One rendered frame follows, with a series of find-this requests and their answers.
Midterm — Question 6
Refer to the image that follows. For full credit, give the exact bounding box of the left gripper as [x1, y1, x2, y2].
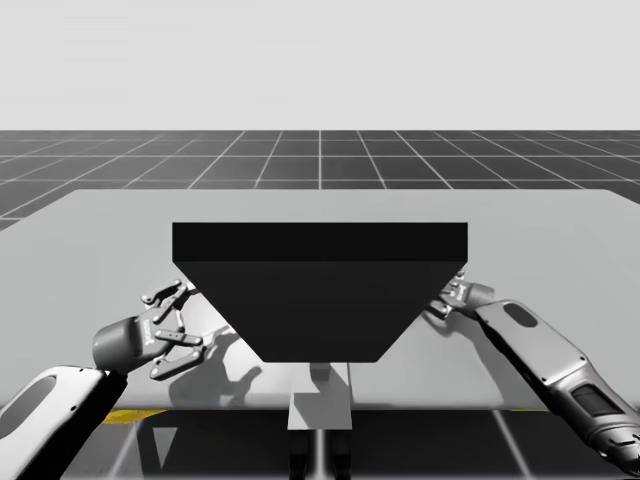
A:
[92, 278, 209, 381]

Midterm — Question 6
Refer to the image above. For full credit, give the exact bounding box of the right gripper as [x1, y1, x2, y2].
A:
[424, 269, 497, 320]

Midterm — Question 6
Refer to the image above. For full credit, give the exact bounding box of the black screen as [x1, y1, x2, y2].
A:
[171, 222, 469, 364]

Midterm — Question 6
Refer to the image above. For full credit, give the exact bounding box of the grey stand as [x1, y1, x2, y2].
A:
[287, 361, 354, 432]

